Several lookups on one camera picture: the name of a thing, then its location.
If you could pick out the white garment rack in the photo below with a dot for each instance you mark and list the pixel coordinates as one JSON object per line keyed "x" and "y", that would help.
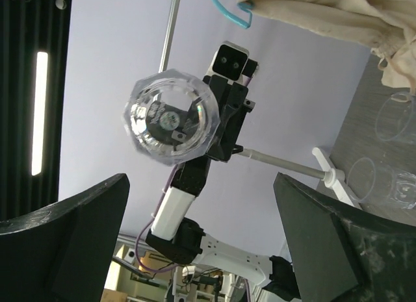
{"x": 333, "y": 178}

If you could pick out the clear plastic cup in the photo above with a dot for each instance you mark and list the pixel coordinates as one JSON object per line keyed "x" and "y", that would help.
{"x": 377, "y": 183}
{"x": 171, "y": 117}
{"x": 395, "y": 121}

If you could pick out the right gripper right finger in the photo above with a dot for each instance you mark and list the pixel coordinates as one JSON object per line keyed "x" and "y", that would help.
{"x": 341, "y": 253}

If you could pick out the beige cloth garment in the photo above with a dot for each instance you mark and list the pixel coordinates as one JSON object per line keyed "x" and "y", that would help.
{"x": 386, "y": 27}

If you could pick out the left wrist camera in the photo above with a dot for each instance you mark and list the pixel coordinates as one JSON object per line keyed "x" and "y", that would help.
{"x": 230, "y": 60}

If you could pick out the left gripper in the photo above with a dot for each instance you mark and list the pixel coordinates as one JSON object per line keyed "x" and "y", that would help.
{"x": 233, "y": 107}

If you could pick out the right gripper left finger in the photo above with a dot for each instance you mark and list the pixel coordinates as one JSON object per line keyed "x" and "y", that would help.
{"x": 62, "y": 252}

